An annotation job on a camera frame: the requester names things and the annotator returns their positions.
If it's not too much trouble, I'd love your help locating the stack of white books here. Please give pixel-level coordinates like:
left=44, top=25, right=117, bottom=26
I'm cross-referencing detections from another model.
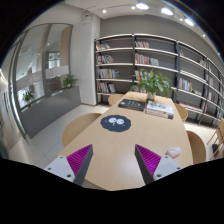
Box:
left=145, top=100, right=174, bottom=119

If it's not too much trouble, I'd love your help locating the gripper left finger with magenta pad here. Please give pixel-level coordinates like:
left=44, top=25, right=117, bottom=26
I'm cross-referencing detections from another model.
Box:
left=45, top=145, right=93, bottom=186

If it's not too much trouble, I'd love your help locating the wooden chair near left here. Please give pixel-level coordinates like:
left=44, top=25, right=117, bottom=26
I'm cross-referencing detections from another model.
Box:
left=62, top=113, right=101, bottom=147

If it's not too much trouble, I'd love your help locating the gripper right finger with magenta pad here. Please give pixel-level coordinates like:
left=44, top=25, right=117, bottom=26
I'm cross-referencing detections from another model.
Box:
left=135, top=144, right=182, bottom=184

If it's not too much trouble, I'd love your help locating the potted plant behind glass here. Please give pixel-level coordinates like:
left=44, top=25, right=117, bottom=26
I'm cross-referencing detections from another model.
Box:
left=22, top=91, right=34, bottom=107

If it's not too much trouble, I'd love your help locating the pink computer mouse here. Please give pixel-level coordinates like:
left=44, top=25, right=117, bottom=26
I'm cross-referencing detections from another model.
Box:
left=167, top=147, right=181, bottom=158

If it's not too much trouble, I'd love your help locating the large black-and-grey bookshelf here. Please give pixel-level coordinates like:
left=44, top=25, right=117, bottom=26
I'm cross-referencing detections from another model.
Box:
left=94, top=34, right=224, bottom=127

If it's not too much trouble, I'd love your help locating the black book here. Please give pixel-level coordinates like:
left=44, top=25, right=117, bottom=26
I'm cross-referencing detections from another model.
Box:
left=118, top=99, right=145, bottom=111

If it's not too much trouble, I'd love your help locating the wooden chair near right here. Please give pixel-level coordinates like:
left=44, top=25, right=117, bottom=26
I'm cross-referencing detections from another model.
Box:
left=187, top=131, right=206, bottom=164

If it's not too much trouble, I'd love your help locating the wooden chair far right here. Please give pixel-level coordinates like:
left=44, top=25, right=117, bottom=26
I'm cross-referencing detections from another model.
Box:
left=175, top=104, right=188, bottom=122

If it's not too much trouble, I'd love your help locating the wooden chair at right edge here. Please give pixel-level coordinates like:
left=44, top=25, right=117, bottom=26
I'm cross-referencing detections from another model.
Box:
left=211, top=118, right=224, bottom=158

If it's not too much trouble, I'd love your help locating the dark cartoon-face mouse pad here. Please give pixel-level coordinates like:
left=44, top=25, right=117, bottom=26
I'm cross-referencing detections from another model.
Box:
left=100, top=115, right=131, bottom=132

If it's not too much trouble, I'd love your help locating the potted plant on grey ledge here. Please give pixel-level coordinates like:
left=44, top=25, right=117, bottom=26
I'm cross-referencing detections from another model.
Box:
left=63, top=74, right=78, bottom=88

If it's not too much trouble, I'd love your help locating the wooden chair far left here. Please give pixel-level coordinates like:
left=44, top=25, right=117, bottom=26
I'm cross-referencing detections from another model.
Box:
left=108, top=94, right=123, bottom=106

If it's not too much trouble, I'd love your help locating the green potted plant on table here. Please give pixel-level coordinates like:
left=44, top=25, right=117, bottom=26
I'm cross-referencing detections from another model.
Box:
left=130, top=69, right=172, bottom=97

